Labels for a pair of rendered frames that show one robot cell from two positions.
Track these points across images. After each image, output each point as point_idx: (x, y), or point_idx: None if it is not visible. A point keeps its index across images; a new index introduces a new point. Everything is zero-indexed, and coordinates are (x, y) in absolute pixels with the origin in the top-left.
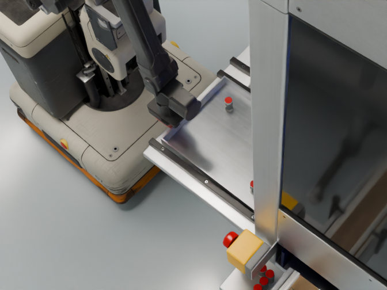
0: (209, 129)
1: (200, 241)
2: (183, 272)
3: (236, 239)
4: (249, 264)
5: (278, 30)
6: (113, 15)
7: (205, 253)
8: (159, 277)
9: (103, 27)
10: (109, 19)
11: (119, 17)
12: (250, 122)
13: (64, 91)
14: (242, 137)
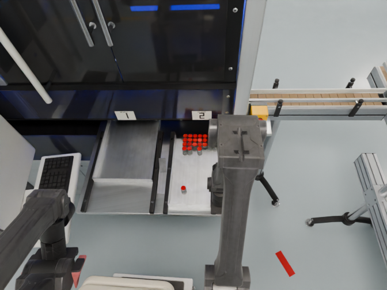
0: (204, 192)
1: (213, 255)
2: None
3: (260, 114)
4: (265, 103)
5: None
6: (184, 288)
7: (217, 248)
8: (246, 260)
9: None
10: (191, 287)
11: (183, 281)
12: (184, 176)
13: None
14: (196, 173)
